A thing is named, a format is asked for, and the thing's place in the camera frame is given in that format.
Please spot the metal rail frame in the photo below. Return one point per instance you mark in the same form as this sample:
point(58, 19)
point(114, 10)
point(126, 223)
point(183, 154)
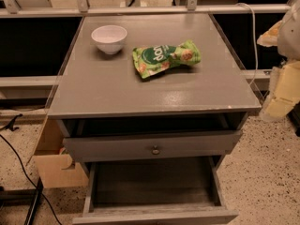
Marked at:
point(18, 10)

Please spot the cardboard box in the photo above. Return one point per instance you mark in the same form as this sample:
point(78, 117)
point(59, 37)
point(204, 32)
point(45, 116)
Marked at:
point(55, 166)

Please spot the black metal stand base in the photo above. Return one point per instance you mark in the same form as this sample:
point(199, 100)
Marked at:
point(31, 197)

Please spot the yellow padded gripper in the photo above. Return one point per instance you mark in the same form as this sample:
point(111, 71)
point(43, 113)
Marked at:
point(291, 37)

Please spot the grey wooden drawer cabinet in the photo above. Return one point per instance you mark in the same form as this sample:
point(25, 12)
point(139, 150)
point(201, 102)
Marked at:
point(102, 95)

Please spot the green snack bag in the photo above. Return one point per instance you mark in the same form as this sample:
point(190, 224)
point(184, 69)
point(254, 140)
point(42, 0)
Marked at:
point(151, 61)

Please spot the grey top drawer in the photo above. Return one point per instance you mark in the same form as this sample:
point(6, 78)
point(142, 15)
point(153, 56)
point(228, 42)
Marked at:
point(172, 145)

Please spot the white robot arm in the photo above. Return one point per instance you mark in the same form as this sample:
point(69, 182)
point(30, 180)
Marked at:
point(284, 85)

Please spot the grey drawer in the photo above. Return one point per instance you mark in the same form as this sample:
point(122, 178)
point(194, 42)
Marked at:
point(169, 191)
point(172, 145)

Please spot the white ceramic bowl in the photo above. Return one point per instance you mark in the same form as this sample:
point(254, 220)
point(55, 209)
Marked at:
point(110, 39)

